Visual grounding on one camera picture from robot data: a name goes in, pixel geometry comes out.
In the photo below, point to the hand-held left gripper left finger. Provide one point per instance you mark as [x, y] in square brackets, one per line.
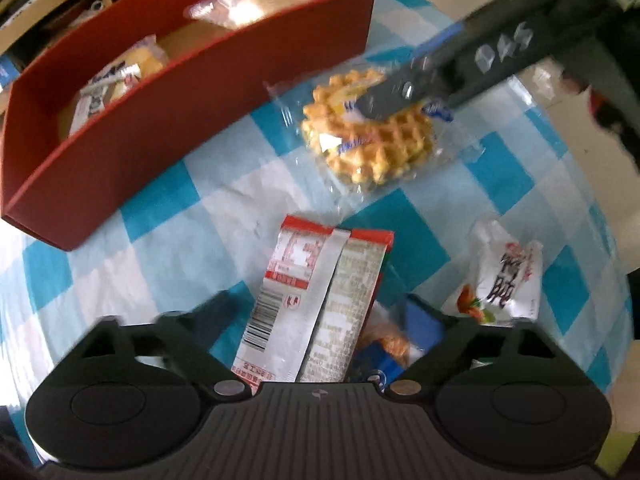
[215, 317]

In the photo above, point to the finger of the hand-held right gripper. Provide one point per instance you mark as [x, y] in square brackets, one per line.
[440, 50]
[400, 95]

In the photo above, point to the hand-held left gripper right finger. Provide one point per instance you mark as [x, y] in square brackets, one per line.
[425, 327]

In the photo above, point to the clear waffle packet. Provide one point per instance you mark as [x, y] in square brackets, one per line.
[380, 150]

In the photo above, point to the red snack packet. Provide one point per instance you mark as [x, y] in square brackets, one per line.
[300, 310]

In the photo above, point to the red cardboard box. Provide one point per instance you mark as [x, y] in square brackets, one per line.
[200, 110]

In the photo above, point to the blue snack packet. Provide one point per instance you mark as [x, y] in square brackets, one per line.
[372, 375]

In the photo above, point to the white crinkled snack packet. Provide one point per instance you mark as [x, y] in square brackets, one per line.
[500, 280]

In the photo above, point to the blue white checked tablecloth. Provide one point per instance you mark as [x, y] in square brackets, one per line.
[200, 220]

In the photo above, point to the pale bun packet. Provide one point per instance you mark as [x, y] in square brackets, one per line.
[250, 5]

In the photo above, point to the sliced bread packet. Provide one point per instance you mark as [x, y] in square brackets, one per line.
[107, 85]

